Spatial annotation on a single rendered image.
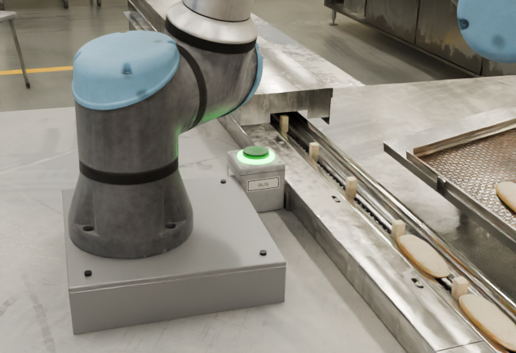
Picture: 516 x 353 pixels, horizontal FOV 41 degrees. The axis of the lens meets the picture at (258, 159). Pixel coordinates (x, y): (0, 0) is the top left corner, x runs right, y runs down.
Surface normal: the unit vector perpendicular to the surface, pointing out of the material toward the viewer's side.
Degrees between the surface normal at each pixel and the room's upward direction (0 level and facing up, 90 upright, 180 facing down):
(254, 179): 90
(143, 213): 72
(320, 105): 90
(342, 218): 0
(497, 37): 90
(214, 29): 54
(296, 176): 0
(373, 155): 0
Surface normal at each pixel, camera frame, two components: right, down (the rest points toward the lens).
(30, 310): 0.02, -0.91
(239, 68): 0.68, 0.52
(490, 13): -0.55, 0.32
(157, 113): 0.70, 0.31
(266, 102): 0.32, 0.39
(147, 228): 0.41, 0.08
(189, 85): 0.80, -0.07
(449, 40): -0.95, 0.11
